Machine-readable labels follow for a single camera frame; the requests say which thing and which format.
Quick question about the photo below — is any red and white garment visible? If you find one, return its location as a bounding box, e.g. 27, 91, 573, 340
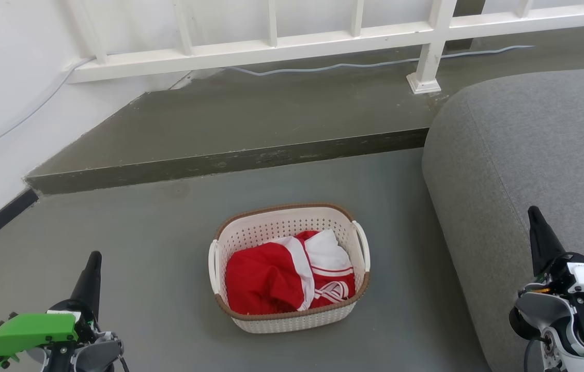
225, 229, 356, 316

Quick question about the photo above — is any white wall cable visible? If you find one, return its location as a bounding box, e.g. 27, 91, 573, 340
0, 56, 96, 174

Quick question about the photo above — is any grey floor cable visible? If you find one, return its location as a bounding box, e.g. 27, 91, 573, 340
225, 45, 534, 77

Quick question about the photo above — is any white railing fence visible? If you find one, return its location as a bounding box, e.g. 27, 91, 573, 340
65, 0, 584, 95

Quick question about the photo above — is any white plastic laundry basket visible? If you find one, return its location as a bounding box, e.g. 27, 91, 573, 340
208, 203, 371, 334

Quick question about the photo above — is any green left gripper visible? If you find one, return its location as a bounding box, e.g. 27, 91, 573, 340
0, 251, 102, 367

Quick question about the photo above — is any grey fabric sofa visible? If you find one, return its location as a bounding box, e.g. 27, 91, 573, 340
422, 66, 584, 372

